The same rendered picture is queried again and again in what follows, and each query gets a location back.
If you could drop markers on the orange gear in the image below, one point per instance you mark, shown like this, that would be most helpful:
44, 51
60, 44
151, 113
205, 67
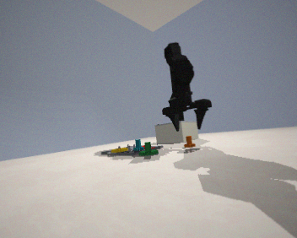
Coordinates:
189, 142

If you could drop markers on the teal gear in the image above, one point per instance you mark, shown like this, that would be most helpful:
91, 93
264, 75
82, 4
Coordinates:
138, 145

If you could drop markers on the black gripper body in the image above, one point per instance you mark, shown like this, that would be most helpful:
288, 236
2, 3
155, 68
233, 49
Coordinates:
202, 103

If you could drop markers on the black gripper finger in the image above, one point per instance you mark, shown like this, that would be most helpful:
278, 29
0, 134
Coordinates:
200, 114
175, 119

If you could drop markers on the green gear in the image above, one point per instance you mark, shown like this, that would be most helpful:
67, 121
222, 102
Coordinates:
148, 150

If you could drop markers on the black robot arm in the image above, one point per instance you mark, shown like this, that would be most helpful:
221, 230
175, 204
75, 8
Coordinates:
181, 72

